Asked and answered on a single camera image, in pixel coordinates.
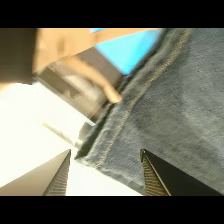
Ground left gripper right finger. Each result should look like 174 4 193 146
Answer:
139 148 223 197

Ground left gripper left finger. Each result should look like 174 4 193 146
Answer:
0 149 72 197

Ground blue jeans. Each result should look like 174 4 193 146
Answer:
74 28 224 197

